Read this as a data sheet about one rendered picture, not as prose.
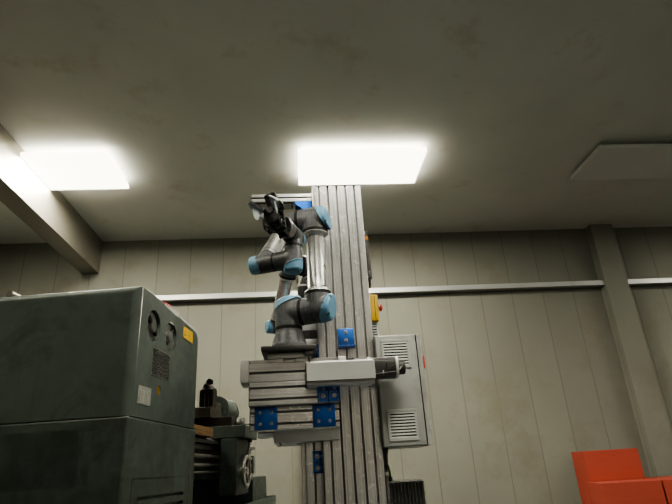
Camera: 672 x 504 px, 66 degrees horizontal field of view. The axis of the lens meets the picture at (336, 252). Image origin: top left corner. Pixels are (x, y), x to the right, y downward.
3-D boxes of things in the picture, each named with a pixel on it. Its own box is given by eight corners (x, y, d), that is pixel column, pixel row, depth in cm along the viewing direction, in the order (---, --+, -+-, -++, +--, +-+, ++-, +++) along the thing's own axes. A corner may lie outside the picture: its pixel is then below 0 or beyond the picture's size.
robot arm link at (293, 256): (280, 278, 207) (279, 252, 211) (306, 274, 204) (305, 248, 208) (272, 272, 200) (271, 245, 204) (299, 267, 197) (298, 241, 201)
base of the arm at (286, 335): (307, 353, 227) (306, 331, 231) (307, 346, 213) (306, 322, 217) (272, 355, 226) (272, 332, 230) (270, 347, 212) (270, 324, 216)
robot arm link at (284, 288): (285, 257, 279) (267, 337, 293) (304, 259, 283) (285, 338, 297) (280, 249, 289) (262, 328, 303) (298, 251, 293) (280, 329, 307)
